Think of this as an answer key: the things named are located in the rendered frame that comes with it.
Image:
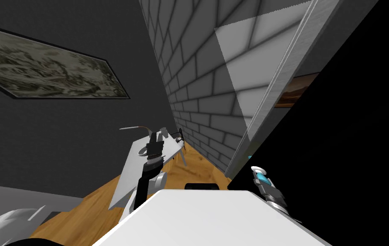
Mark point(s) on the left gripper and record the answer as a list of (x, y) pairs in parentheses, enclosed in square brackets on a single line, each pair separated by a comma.
[(155, 150)]

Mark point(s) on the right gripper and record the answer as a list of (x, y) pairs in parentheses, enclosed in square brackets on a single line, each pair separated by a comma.
[(272, 193)]

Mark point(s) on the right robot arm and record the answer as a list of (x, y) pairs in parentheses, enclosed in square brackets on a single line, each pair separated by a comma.
[(285, 210)]

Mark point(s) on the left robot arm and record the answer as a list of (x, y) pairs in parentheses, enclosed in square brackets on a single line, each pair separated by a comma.
[(143, 184)]

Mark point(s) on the white and cyan door knob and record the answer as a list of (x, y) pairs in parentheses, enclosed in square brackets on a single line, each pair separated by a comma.
[(260, 177)]

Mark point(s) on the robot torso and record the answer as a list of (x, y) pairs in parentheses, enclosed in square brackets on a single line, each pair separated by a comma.
[(208, 222)]

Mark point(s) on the black door leaf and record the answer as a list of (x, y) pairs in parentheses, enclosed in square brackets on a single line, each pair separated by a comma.
[(351, 136)]

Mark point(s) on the black framed landscape picture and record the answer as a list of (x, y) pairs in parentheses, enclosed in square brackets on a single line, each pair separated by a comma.
[(44, 70)]

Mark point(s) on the pale grey furniture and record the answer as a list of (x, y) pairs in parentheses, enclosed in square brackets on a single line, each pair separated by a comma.
[(6, 212)]

